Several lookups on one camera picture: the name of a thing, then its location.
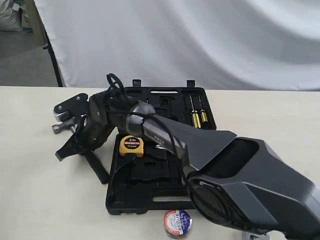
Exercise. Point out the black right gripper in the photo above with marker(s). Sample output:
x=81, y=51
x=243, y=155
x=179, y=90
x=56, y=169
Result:
x=107, y=110

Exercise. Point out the claw hammer black grip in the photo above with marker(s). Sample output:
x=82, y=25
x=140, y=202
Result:
x=95, y=165

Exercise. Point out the black electrical tape roll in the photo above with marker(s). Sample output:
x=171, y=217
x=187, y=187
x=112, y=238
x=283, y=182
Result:
x=177, y=224

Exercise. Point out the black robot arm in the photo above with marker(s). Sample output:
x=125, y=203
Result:
x=236, y=182

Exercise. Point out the black plastic tool case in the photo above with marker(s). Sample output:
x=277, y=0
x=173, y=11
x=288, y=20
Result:
x=153, y=182

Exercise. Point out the yellow tape measure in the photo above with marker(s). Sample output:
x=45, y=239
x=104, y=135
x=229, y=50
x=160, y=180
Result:
x=131, y=145

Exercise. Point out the black backdrop stand pole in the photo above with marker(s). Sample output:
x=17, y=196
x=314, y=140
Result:
x=49, y=48

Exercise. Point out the green white bag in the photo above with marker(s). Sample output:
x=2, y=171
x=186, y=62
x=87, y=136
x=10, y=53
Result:
x=25, y=21

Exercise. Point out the grey woven sack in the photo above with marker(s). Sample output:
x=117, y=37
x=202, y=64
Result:
x=10, y=18

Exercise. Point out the white backdrop curtain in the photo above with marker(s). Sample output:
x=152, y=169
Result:
x=221, y=44

